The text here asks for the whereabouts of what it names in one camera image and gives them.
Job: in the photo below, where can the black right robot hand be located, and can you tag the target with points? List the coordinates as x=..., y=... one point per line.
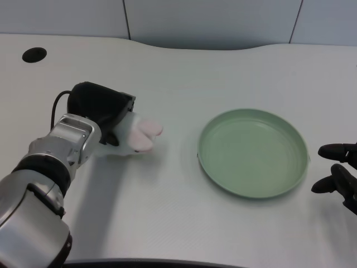
x=338, y=173

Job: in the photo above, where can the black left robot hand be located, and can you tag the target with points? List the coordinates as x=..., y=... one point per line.
x=97, y=107

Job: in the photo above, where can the white plush rabbit doll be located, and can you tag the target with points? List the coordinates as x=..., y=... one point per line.
x=136, y=134

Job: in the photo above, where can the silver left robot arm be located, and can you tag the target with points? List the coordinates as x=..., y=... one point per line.
x=42, y=178

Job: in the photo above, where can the green round plate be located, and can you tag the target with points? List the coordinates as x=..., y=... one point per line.
x=253, y=153

